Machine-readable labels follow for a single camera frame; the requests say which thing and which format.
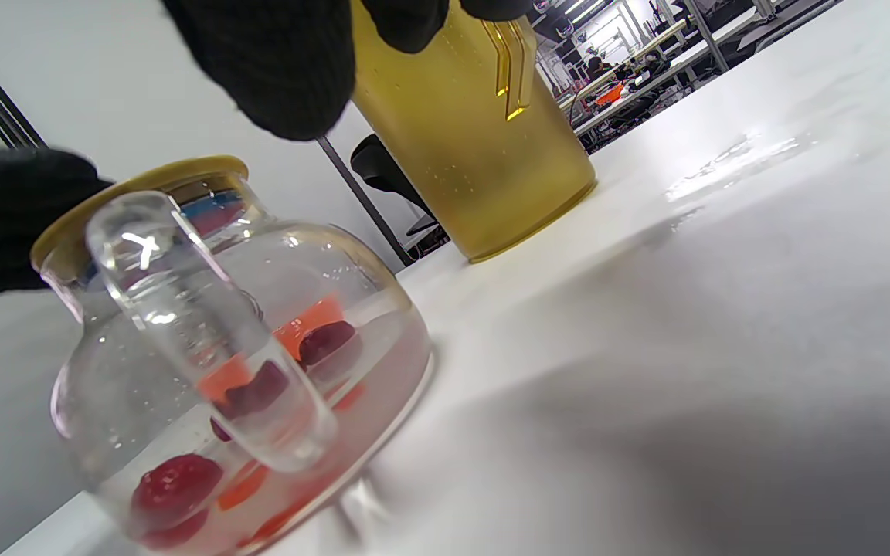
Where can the person's right hand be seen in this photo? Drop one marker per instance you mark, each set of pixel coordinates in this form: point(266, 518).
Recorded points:
point(275, 62)

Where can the person's left hand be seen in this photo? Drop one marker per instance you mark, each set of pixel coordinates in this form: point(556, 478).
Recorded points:
point(5, 216)

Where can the round bamboo teapot lid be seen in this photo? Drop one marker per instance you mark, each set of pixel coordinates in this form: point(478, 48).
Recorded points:
point(182, 171)

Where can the yellow plastic pitcher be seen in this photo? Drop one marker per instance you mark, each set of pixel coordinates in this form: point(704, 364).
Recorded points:
point(453, 154)

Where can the clear glass teapot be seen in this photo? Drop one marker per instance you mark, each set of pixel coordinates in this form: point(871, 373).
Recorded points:
point(182, 309)

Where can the red dates and wolfberries pile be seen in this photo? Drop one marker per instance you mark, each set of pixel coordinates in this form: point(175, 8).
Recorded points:
point(174, 483)

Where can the black office chair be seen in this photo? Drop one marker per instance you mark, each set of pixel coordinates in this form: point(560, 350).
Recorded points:
point(383, 166)

